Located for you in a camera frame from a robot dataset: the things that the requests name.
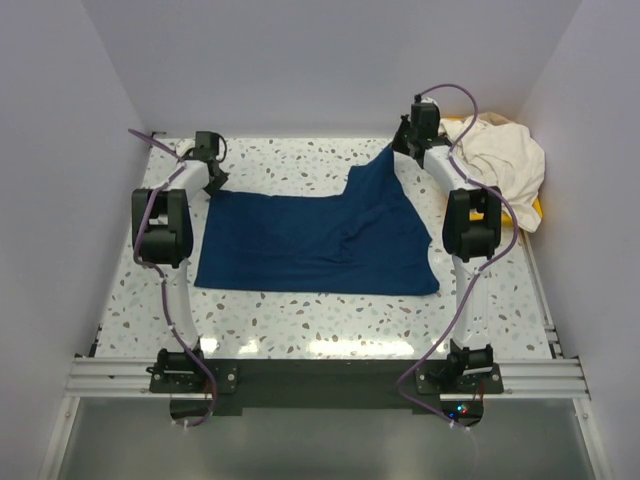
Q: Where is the cream white t shirt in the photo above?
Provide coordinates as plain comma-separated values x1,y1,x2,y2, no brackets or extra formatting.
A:
437,112,547,234

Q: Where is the blue mickey t shirt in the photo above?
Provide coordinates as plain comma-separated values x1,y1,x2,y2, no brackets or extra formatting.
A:
195,148,440,296

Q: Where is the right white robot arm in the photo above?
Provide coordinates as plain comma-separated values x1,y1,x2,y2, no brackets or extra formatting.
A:
392,96,501,393

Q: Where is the yellow plastic tray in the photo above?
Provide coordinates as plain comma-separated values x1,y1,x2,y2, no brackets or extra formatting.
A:
439,116,545,232

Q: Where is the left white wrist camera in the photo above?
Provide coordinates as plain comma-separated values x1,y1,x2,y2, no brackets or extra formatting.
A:
175,139,194,158

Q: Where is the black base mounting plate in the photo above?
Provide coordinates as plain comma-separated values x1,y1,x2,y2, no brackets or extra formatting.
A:
146,351,505,425

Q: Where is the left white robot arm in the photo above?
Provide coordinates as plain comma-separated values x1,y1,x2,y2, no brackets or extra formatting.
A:
129,129,228,351

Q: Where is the aluminium frame rail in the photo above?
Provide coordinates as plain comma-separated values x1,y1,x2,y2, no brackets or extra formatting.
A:
62,319,594,401

